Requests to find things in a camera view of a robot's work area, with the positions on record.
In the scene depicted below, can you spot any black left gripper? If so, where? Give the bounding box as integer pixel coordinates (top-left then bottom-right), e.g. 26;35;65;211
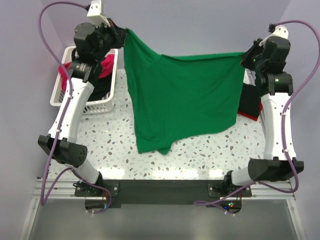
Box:
93;17;128;61

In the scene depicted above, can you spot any green t-shirt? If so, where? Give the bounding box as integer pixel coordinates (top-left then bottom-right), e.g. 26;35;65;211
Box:
123;30;245;155

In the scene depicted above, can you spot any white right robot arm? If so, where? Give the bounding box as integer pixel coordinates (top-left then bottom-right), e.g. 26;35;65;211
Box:
222;36;304;197

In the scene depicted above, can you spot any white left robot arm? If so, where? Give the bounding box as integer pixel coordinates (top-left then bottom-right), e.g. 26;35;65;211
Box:
38;22;128;196

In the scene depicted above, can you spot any pink t-shirt in basket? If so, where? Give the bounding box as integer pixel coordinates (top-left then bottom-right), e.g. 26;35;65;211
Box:
58;54;115;91

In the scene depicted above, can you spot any black t-shirt in basket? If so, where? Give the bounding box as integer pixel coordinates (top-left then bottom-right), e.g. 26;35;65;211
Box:
68;47;113;102

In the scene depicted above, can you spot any black folded t-shirt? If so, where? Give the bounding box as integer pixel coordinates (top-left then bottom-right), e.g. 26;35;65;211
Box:
237;70;261;116

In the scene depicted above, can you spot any red folded t-shirt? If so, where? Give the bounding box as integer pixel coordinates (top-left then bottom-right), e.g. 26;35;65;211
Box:
237;104;263;121

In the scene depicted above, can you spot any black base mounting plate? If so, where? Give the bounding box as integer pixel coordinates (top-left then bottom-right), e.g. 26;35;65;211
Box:
73;179;239;210

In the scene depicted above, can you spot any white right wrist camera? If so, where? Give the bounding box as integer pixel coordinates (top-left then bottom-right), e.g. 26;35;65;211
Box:
259;23;289;47

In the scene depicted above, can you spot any aluminium front rail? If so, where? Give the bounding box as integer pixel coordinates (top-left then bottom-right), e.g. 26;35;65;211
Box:
31;178;295;200

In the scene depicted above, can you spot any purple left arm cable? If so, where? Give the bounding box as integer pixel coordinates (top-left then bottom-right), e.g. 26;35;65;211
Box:
39;0;113;215

